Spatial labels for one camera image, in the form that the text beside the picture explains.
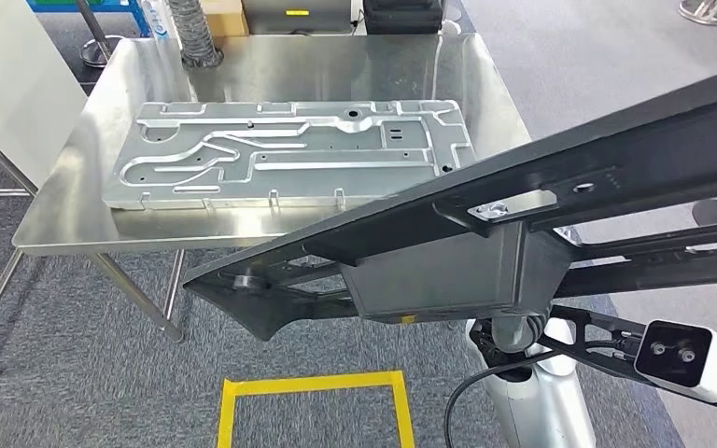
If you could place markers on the black plastic plate frame part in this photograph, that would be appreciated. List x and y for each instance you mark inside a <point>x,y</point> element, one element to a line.
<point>445,278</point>

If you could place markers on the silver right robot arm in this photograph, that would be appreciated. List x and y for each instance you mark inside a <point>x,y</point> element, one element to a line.
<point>538,402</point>

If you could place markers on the stainless steel workbench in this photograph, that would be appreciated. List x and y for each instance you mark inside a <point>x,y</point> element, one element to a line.
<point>309,68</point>

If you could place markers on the aluminium fixture plate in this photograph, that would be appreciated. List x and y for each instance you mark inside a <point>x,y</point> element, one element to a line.
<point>334,179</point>

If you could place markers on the black equipment bag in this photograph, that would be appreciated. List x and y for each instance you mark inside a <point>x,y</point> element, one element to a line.
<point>402,18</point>

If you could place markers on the grey laptop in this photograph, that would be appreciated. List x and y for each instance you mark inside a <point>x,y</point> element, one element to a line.
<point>296,18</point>

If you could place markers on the cardboard box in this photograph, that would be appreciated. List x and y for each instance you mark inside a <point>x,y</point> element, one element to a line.
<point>225,18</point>

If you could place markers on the white spray bottle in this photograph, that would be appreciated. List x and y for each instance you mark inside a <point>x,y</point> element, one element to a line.
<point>157,21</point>

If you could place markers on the blue metal storage rack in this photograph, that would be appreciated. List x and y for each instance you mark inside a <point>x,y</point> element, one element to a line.
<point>86,6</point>

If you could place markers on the white panel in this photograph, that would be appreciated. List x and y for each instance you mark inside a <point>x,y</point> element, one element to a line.
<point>12,80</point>

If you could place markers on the steel stanchion post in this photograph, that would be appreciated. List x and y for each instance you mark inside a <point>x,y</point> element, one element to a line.
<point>95,49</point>
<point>702,12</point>

